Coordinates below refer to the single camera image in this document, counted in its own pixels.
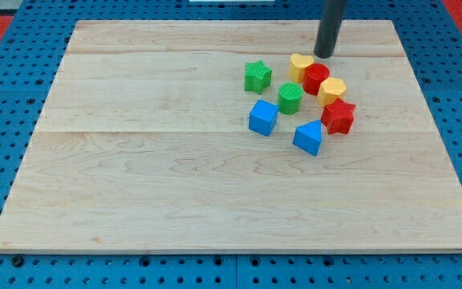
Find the light wooden board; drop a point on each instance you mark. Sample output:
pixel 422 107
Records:
pixel 143 147

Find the green cylinder block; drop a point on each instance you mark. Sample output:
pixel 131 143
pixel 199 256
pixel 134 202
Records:
pixel 289 98

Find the green star block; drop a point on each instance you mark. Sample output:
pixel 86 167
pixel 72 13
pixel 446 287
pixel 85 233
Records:
pixel 257 77

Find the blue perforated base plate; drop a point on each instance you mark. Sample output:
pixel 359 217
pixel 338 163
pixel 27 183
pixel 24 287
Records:
pixel 30 53

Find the red cylinder block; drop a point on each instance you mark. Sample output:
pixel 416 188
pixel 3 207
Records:
pixel 316 73

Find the blue triangle block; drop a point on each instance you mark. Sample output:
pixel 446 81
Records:
pixel 308 137

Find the yellow heart block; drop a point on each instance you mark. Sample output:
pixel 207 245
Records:
pixel 298 65

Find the red star block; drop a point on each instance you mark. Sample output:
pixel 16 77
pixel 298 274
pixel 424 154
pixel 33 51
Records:
pixel 338 117

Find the blue cube block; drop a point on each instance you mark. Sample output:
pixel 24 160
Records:
pixel 263 117

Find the yellow hexagon block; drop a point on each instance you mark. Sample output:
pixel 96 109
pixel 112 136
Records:
pixel 330 90

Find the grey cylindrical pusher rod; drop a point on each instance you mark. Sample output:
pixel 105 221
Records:
pixel 329 27

